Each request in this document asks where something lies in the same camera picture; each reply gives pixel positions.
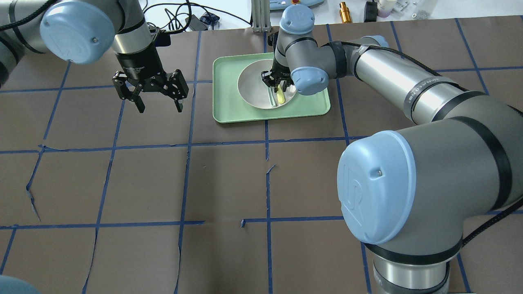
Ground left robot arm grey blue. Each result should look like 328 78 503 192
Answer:
1 0 189 112

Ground pale green plastic spoon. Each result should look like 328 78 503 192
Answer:
268 86 277 108

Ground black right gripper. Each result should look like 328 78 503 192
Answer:
261 58 295 92

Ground gold metal cylinder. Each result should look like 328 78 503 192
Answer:
339 2 353 23

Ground yellow plastic fork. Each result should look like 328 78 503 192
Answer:
276 85 286 105

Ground black cables on bench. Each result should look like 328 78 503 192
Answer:
141 0 252 31

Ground black adapter on bench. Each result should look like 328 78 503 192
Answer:
364 0 378 22

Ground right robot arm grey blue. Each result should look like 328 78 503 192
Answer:
261 4 522 294

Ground mint green tray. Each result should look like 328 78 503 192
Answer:
212 53 331 124

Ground aluminium frame post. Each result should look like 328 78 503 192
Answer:
251 0 272 32

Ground white round plate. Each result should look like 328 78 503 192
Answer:
237 59 298 109

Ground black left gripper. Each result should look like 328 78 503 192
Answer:
112 41 189 113

